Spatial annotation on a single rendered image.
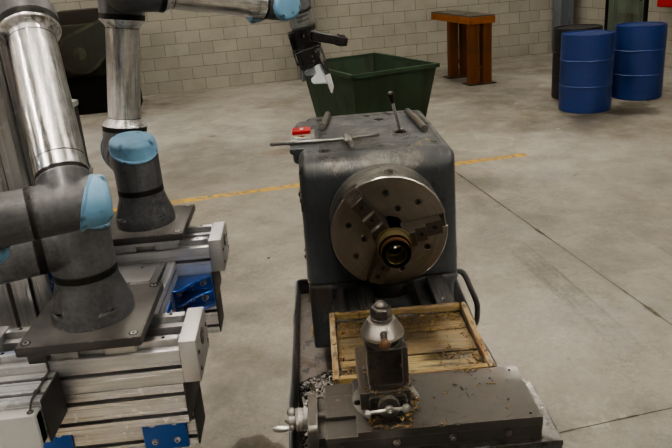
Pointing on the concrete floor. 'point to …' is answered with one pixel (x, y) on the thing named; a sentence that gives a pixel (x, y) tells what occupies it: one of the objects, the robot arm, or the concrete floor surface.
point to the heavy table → (468, 45)
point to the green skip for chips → (373, 84)
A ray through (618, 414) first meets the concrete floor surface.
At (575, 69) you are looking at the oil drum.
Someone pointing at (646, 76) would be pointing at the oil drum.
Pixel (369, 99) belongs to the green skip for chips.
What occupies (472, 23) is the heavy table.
